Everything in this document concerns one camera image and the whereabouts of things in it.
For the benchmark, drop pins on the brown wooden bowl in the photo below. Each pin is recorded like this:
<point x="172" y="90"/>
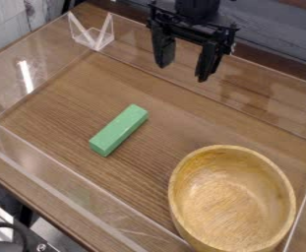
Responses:
<point x="232" y="200"/>

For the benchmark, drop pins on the clear acrylic corner bracket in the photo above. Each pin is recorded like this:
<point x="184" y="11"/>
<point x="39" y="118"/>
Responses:
<point x="94" y="38"/>

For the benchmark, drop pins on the green rectangular block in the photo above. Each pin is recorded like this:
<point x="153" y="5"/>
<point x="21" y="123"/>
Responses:
<point x="110" y="137"/>

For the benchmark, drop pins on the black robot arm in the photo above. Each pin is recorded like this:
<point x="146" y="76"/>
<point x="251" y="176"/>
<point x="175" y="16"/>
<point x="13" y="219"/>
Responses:
<point x="195" y="21"/>

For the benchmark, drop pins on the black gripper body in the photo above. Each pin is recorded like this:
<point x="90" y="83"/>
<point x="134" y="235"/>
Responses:
<point x="195" y="21"/>

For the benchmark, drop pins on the clear acrylic tray wall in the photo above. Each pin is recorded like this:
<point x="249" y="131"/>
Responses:
<point x="93" y="216"/>

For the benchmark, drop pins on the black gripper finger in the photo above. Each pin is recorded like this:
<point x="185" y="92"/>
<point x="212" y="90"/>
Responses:
<point x="164" y="46"/>
<point x="208" y="61"/>

